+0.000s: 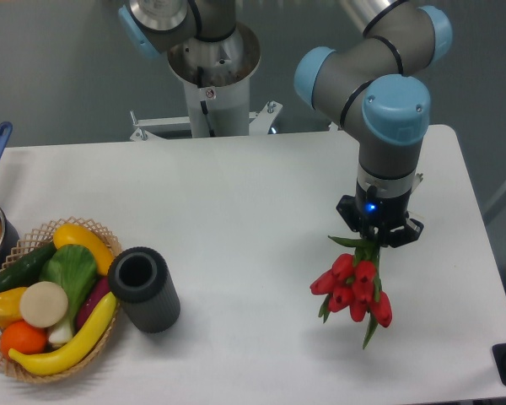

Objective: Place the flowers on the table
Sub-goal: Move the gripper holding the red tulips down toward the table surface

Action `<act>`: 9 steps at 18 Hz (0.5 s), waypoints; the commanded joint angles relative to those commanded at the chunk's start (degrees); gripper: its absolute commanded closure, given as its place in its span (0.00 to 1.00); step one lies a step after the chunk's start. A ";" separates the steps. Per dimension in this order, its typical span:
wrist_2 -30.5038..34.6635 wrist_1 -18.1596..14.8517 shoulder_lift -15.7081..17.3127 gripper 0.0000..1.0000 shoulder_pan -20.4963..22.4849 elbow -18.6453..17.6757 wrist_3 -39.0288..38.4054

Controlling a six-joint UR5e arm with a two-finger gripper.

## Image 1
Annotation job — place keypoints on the beige round disc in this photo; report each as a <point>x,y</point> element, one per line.
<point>43,304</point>

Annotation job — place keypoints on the orange fruit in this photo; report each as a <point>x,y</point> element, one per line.
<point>24,338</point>

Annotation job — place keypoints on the yellow bell pepper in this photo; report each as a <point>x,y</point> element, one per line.
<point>10,306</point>

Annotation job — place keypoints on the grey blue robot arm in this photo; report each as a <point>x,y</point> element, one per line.
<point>371,91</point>

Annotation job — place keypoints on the purple eggplant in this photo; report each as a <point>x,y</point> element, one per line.
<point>100,289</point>

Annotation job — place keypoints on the yellow squash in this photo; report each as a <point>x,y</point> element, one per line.
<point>75,234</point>

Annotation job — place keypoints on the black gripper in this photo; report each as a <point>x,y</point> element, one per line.
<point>380,218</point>

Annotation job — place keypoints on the red tulip bouquet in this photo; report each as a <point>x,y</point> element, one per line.
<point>353,282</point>

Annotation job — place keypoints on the dark grey ribbed vase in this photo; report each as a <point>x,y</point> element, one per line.
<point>140,279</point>

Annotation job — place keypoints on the woven wicker basket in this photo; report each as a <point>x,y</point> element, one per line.
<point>39,237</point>

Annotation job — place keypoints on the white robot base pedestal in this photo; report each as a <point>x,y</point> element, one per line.
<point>216,82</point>

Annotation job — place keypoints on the green leafy bok choy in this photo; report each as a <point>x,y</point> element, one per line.
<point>73,268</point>

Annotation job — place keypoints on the green cucumber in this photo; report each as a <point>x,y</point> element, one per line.
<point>26,270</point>

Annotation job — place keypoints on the yellow banana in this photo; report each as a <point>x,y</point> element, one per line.
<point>74,351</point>

